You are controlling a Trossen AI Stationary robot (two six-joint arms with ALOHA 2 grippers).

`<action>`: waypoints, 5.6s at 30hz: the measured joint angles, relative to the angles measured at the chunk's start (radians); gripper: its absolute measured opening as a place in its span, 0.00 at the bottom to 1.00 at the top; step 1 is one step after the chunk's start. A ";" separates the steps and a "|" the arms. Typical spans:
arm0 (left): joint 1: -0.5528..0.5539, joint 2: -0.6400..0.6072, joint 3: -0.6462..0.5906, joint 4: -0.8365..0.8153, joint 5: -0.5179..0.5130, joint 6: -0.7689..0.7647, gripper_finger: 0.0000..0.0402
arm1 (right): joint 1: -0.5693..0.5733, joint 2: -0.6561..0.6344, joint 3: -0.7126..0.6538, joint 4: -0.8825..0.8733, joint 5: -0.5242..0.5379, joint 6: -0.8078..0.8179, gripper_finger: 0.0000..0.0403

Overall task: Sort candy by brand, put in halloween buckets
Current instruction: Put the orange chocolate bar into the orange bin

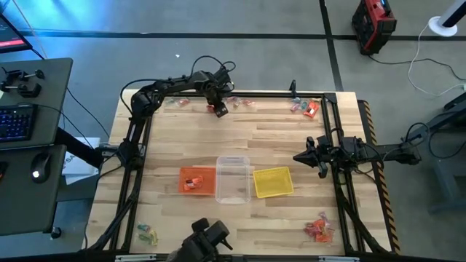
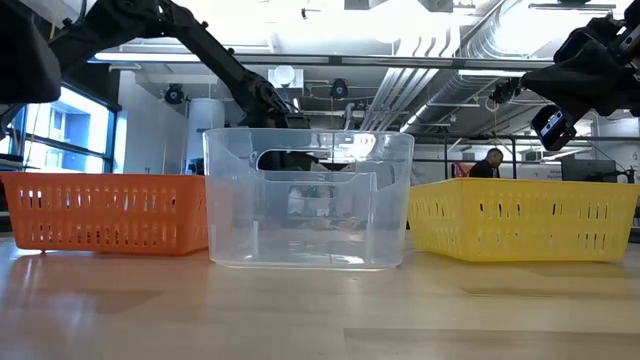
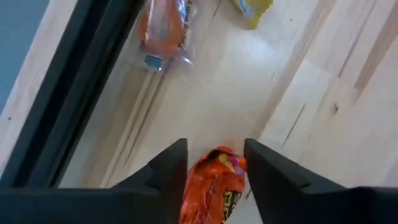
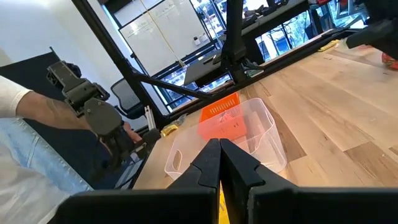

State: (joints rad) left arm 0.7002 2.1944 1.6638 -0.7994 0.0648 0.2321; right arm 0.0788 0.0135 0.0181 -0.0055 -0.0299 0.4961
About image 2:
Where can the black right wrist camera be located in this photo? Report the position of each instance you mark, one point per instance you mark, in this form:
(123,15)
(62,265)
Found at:
(552,127)

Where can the white cylindrical column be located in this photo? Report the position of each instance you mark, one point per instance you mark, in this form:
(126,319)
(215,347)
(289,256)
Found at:
(205,135)

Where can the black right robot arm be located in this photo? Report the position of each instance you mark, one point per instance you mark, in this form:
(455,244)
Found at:
(632,12)

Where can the yellow plastic basket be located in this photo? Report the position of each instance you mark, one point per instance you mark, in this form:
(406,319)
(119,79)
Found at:
(525,220)

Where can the dark computer monitor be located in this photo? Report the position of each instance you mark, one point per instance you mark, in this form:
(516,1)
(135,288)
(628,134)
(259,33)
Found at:
(589,170)

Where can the clear plastic bin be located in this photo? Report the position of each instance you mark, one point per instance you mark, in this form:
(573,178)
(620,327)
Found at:
(310,240)

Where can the red chair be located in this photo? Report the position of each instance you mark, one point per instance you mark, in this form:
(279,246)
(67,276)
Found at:
(461,170)

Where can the person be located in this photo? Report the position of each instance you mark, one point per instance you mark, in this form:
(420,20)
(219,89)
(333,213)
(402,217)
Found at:
(484,167)

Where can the black ceiling-mounted camera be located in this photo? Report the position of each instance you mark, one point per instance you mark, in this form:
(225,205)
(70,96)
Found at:
(505,91)
(174,94)
(339,89)

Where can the silver ceiling duct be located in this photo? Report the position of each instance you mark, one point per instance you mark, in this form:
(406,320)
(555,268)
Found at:
(490,35)

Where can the black metal railing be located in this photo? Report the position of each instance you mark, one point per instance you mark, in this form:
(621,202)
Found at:
(513,157)

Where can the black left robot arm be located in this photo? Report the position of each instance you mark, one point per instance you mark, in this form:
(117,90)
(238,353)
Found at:
(210,47)

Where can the large glass window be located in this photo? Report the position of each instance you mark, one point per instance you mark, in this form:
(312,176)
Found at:
(75,125)

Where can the long ceiling light bar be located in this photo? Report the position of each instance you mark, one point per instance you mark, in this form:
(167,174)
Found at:
(300,59)

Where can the orange plastic basket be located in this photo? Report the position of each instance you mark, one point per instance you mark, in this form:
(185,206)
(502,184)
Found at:
(100,215)

